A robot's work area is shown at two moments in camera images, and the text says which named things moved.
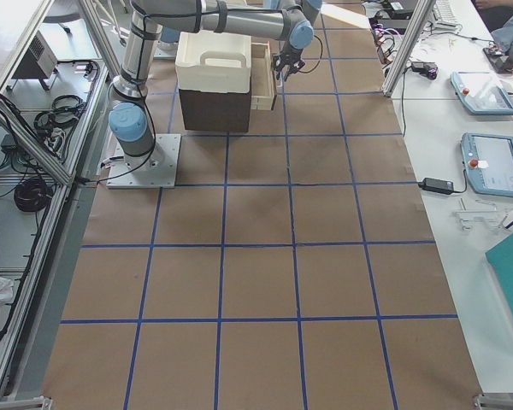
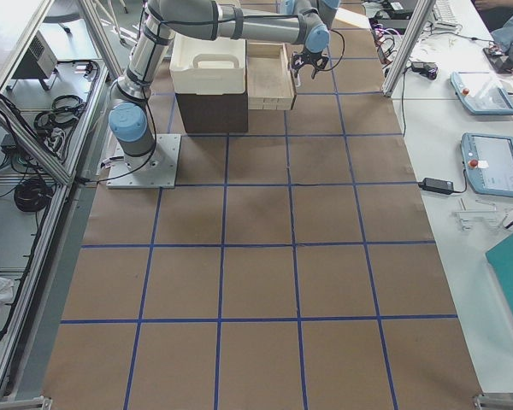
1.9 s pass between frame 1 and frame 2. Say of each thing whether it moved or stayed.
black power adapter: stayed
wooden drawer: moved
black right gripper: moved
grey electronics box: stayed
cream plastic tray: stayed
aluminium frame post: stayed
